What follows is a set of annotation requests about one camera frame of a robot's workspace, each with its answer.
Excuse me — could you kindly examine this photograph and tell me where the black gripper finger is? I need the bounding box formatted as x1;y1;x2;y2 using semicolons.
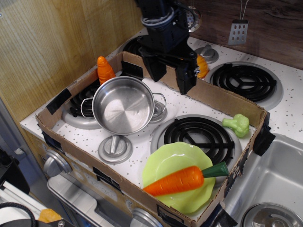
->
139;50;167;82
176;61;199;95

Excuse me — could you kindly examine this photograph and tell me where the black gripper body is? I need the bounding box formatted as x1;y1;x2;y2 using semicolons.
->
138;14;197;69

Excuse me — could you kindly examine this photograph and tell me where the small steel pot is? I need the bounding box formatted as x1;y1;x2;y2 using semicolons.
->
92;76;167;135

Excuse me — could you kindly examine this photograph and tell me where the orange toy carrot green top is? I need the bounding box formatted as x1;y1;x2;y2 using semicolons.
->
143;162;229;196

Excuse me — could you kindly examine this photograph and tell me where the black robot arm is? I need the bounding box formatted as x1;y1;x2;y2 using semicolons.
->
136;0;198;95

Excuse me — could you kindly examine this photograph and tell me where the orange toy carrot tip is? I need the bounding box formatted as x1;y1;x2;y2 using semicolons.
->
97;56;116;85

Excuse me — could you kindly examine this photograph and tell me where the light green plastic plate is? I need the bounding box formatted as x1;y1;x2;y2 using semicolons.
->
142;142;216;214

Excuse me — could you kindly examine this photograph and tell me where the orange toy pumpkin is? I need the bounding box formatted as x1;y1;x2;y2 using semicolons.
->
197;54;209;79

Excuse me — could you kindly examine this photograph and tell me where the metal skimmer ladle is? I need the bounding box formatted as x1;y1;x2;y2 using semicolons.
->
186;0;202;33

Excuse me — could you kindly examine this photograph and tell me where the silver back stove knob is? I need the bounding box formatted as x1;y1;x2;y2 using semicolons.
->
195;44;219;64

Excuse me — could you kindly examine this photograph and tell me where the silver stove knob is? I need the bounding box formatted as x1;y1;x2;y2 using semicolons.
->
98;135;133;165
149;101;168;124
195;44;219;64

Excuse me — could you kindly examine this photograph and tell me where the silver middle stove knob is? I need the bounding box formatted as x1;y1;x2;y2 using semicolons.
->
149;101;168;124

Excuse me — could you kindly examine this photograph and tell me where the brown cardboard fence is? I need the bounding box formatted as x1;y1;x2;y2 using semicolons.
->
35;50;276;227

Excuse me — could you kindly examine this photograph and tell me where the metal slotted spatula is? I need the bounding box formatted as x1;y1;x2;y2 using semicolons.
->
228;0;249;46

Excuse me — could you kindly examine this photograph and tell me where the back right black burner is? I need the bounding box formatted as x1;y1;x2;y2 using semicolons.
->
205;61;284;111

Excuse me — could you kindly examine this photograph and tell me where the green toy broccoli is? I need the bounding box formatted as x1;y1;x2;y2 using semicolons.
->
222;114;250;138

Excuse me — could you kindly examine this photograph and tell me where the front right black burner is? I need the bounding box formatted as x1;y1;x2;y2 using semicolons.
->
150;114;242;171

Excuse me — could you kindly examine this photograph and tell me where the front left black burner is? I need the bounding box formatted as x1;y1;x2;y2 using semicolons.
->
62;79;101;130

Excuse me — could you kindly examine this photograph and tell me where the silver front stove knob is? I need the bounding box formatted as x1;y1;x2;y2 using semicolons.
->
98;135;133;165

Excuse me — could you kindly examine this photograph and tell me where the silver oven dial left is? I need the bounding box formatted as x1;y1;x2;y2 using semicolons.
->
43;149;72;177

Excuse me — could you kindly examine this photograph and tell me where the silver oven dial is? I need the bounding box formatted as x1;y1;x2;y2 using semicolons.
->
130;208;163;227
43;149;72;177

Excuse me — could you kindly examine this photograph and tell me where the silver sink basin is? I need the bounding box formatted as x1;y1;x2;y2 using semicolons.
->
224;134;303;227

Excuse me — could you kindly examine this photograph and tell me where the silver oven dial right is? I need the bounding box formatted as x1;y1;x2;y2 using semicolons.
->
130;208;163;227

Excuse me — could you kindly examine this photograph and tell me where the orange cloth scrap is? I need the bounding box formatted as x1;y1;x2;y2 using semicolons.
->
38;209;62;223

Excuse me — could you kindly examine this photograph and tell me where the silver oven door handle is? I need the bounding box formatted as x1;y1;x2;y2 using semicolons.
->
47;175;112;227

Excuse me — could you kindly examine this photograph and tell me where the black cable loop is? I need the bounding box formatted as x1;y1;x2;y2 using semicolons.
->
0;202;38;227

